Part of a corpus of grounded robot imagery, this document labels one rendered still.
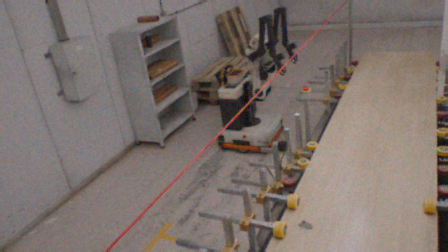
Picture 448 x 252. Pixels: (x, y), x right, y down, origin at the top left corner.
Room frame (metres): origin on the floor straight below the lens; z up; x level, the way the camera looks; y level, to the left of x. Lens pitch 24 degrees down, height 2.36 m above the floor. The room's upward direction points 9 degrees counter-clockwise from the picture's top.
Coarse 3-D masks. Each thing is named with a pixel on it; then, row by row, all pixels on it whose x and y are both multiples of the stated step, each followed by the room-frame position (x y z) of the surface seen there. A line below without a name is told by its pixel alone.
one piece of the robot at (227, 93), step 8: (248, 80) 4.55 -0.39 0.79; (224, 88) 4.34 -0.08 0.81; (232, 88) 4.30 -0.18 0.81; (240, 88) 4.33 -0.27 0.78; (224, 96) 4.30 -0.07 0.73; (232, 96) 4.25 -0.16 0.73; (240, 96) 4.34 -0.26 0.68; (224, 104) 4.32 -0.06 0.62; (232, 104) 4.26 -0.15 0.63; (240, 104) 4.28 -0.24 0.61; (224, 112) 4.31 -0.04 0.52; (232, 112) 4.26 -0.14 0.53; (248, 112) 4.32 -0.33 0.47; (224, 120) 4.32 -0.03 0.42; (240, 120) 4.24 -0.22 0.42; (248, 120) 4.32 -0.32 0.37; (232, 128) 4.28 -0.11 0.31; (240, 128) 4.23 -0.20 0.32
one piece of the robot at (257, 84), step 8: (248, 48) 4.35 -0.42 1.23; (264, 56) 4.38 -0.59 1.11; (248, 64) 4.34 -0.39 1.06; (256, 64) 4.29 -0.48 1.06; (256, 72) 4.31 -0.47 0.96; (256, 80) 4.26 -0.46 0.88; (256, 88) 4.27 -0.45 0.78; (264, 88) 4.22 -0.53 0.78; (256, 96) 4.27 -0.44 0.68; (264, 96) 4.23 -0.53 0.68
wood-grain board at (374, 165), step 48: (384, 96) 3.23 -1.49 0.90; (432, 96) 3.08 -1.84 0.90; (336, 144) 2.52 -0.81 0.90; (384, 144) 2.41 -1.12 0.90; (432, 144) 2.31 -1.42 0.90; (336, 192) 1.95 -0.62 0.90; (384, 192) 1.88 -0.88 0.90; (432, 192) 1.81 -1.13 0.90; (288, 240) 1.60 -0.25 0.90; (336, 240) 1.55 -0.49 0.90; (384, 240) 1.50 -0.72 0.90; (432, 240) 1.45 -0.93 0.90
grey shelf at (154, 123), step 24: (144, 24) 5.10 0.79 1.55; (168, 24) 5.50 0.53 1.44; (120, 48) 4.80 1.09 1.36; (144, 48) 5.07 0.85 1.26; (168, 48) 5.54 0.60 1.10; (120, 72) 4.87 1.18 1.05; (144, 72) 4.66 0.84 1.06; (168, 72) 5.06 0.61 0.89; (144, 96) 4.71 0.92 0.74; (168, 96) 5.19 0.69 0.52; (144, 120) 4.75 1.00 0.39; (168, 120) 5.24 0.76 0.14
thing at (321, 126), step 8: (344, 80) 4.30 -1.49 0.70; (336, 104) 3.70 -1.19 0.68; (328, 112) 3.50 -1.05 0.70; (320, 120) 3.35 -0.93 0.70; (328, 120) 3.36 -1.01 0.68; (320, 128) 3.19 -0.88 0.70; (312, 136) 3.06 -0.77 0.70; (320, 136) 3.07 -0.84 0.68; (296, 176) 2.48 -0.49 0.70; (296, 184) 2.41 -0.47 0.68; (280, 208) 2.14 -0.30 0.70; (272, 216) 2.07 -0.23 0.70; (280, 216) 2.08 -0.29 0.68; (264, 232) 1.93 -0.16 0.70; (272, 232) 1.94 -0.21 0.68; (264, 240) 1.85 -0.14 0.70; (264, 248) 1.81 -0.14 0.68
